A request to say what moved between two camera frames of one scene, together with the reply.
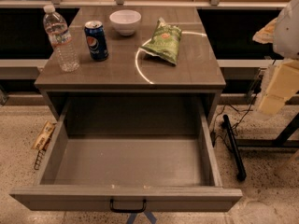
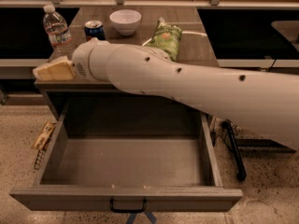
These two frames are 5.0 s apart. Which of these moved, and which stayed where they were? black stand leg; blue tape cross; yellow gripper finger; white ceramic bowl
Moved: yellow gripper finger
Stayed: blue tape cross; black stand leg; white ceramic bowl
